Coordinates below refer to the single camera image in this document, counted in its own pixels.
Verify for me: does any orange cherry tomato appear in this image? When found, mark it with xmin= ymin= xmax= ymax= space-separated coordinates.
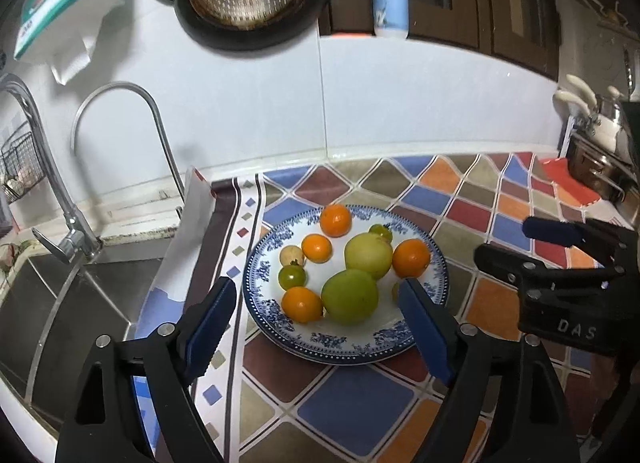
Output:
xmin=301 ymin=234 xmax=334 ymax=264

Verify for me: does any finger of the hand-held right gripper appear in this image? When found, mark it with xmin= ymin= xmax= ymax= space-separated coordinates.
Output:
xmin=474 ymin=242 xmax=624 ymax=305
xmin=522 ymin=216 xmax=640 ymax=270

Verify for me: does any chrome pull-down faucet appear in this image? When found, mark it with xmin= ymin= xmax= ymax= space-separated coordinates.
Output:
xmin=0 ymin=74 xmax=104 ymax=265

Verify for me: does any green apple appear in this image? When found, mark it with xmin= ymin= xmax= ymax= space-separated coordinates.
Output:
xmin=320 ymin=268 xmax=379 ymax=327
xmin=344 ymin=233 xmax=394 ymax=280

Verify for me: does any dark green cherry tomato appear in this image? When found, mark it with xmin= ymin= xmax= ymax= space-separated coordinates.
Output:
xmin=277 ymin=265 xmax=307 ymax=290

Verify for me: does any blue patterned white plate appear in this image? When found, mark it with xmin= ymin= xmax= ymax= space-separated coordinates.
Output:
xmin=241 ymin=204 xmax=448 ymax=365

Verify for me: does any colourful chequered table mat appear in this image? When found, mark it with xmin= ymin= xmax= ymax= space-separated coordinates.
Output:
xmin=132 ymin=153 xmax=640 ymax=463

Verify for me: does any black wire basket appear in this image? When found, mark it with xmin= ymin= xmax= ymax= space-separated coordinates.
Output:
xmin=0 ymin=120 xmax=47 ymax=204

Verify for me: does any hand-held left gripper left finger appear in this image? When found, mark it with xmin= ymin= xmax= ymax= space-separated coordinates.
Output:
xmin=54 ymin=277 xmax=237 ymax=463

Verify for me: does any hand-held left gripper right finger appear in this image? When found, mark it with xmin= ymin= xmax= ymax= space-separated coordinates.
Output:
xmin=398 ymin=278 xmax=583 ymax=463

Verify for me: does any brown longan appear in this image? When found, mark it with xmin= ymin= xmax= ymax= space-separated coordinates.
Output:
xmin=279 ymin=245 xmax=306 ymax=268

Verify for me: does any orange mandarin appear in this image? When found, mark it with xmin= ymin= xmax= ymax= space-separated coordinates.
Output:
xmin=281 ymin=286 xmax=324 ymax=324
xmin=320 ymin=204 xmax=353 ymax=238
xmin=391 ymin=238 xmax=432 ymax=279

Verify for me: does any stainless steel sink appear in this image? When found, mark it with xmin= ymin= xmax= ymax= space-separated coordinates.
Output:
xmin=0 ymin=238 xmax=177 ymax=436

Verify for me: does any stainless steel pot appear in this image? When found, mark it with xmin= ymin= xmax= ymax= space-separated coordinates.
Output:
xmin=565 ymin=135 xmax=640 ymax=204

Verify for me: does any red cloth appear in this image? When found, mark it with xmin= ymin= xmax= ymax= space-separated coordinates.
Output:
xmin=542 ymin=157 xmax=601 ymax=206

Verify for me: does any thin chrome gooseneck faucet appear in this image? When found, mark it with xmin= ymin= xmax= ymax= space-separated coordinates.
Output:
xmin=71 ymin=82 xmax=185 ymax=218

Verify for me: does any dark wooden window frame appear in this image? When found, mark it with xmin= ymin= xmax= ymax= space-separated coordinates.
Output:
xmin=320 ymin=0 xmax=562 ymax=82

